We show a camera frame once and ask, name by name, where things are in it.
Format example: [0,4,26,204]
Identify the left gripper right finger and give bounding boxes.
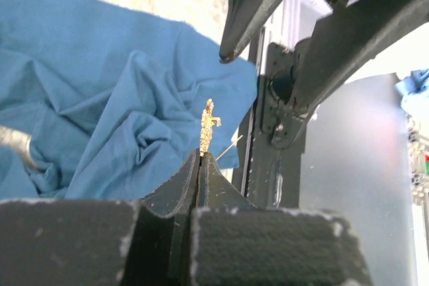
[190,153,372,285]

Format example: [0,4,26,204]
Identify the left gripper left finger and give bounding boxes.
[1,151,200,285]

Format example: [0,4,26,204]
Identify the gold flower brooch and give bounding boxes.
[199,98,221,157]

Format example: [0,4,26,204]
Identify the dark blue t-shirt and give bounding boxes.
[1,0,257,199]

